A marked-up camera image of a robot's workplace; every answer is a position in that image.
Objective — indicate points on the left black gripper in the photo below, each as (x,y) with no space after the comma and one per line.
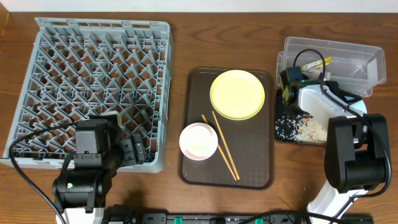
(133,150)

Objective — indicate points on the yellow plastic wrapper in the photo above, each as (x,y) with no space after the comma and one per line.
(316,65)

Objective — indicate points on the light blue bowl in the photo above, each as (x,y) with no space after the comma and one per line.
(356,104)

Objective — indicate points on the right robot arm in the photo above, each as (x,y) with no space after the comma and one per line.
(357,159)

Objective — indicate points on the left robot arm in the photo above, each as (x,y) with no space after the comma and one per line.
(86,176)

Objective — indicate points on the spilled rice food waste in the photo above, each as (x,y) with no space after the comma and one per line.
(306,129)

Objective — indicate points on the black food waste tray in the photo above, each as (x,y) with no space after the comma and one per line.
(284,130)

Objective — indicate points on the clear plastic waste bin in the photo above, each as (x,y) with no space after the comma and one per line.
(357,68)

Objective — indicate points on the white round bowl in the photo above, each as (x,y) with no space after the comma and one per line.
(198,141)

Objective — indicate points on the lower wooden chopstick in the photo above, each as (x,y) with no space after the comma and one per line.
(222,153)

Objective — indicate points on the wooden chopstick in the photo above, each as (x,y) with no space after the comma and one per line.
(222,153)
(226,147)

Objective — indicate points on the grey plastic dish rack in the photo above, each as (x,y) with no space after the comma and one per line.
(84,67)

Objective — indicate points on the upper wooden chopstick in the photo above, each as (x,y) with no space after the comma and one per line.
(226,147)

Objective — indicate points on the dark brown serving tray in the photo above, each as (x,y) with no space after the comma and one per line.
(250,141)

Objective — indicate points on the yellow round plate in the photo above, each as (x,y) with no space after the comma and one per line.
(237,95)

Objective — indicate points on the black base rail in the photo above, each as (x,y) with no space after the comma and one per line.
(199,218)

